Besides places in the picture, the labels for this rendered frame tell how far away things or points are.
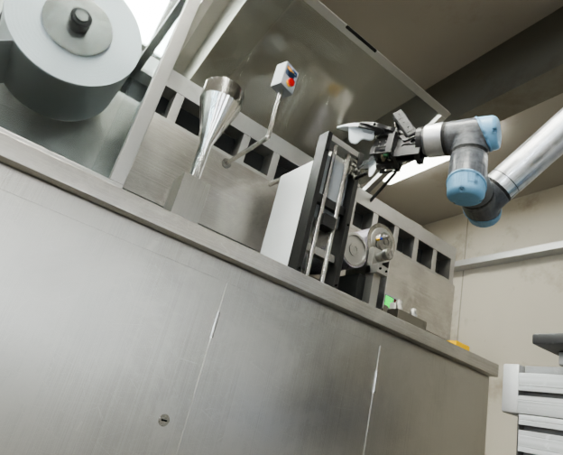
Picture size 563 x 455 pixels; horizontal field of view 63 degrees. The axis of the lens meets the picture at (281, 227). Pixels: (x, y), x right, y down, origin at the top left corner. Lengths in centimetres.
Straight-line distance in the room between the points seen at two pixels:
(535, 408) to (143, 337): 73
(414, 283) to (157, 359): 165
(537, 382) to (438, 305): 156
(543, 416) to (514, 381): 8
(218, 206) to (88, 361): 96
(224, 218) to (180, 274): 78
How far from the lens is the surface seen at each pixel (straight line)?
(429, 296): 246
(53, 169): 92
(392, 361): 134
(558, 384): 98
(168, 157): 170
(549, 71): 300
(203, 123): 153
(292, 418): 112
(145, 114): 108
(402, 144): 111
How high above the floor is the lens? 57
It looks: 22 degrees up
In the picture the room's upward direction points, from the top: 15 degrees clockwise
